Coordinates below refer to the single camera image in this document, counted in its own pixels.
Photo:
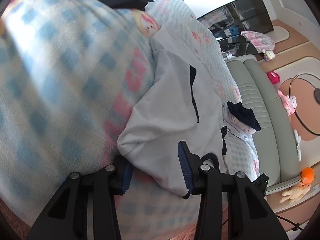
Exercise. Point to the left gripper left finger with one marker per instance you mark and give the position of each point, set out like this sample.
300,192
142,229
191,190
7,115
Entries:
84,206

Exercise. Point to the dark clothes rack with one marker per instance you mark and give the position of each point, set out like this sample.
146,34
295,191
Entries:
227,22

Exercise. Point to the red round plush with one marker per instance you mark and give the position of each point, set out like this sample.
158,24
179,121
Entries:
273,77

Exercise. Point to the navy folded garment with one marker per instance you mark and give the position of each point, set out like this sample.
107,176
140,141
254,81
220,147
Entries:
241,115

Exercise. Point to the white folded clothes stack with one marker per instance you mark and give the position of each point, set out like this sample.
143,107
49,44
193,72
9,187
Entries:
236,127

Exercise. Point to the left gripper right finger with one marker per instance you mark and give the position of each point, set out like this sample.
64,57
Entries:
249,215

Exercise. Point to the orange doll toy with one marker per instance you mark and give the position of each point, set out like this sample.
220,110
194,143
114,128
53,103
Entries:
298,191

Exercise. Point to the pink bunny plush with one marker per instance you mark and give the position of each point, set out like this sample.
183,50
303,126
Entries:
289,102

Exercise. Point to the blue checkered cartoon blanket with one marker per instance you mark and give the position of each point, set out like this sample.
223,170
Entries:
71,71

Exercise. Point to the light grey navy-trimmed t-shirt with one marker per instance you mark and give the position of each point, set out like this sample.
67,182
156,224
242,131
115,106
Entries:
182,105

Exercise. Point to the grey padded headboard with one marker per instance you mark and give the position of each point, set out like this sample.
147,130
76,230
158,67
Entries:
275,142

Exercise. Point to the pink patterned cloth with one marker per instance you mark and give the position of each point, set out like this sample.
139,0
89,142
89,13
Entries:
260,41

